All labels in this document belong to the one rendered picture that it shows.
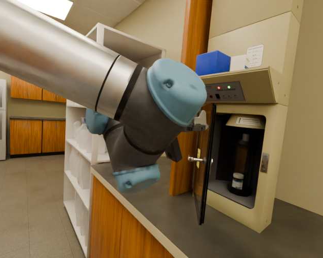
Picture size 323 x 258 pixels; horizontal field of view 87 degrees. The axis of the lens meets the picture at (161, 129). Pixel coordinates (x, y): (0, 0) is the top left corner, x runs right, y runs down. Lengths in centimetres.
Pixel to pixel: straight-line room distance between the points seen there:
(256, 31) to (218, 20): 20
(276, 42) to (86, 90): 67
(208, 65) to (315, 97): 59
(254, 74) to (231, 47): 24
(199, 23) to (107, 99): 83
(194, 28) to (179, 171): 69
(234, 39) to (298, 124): 56
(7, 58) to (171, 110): 16
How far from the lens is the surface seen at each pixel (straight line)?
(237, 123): 77
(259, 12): 84
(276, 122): 71
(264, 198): 75
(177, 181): 90
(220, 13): 94
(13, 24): 22
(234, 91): 70
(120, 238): 108
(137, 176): 27
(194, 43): 93
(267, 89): 66
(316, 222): 105
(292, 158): 114
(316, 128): 111
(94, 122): 32
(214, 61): 73
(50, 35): 21
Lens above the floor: 134
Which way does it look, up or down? 5 degrees down
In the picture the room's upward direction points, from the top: 5 degrees clockwise
